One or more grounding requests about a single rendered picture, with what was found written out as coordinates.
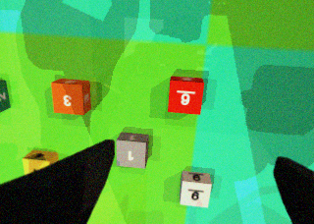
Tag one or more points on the red block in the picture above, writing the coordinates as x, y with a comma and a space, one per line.
185, 95

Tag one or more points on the yellow block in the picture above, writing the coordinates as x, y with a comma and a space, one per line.
37, 159

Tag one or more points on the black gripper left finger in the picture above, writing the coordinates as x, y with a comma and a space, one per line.
64, 192

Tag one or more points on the orange block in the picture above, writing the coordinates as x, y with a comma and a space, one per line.
71, 96

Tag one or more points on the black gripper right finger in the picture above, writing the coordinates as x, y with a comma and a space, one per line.
296, 187

